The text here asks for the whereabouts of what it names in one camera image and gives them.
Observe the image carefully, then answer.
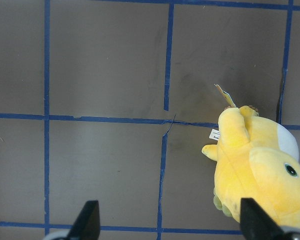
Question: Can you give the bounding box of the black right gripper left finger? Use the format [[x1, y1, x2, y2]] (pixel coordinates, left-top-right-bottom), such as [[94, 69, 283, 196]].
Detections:
[[68, 200, 101, 240]]

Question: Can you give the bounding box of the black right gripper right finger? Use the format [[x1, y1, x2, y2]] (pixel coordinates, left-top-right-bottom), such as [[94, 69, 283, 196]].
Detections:
[[240, 198, 284, 240]]

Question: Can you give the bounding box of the yellow plush dinosaur toy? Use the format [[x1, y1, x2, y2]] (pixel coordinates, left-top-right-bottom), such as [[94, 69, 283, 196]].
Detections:
[[201, 91, 300, 228]]

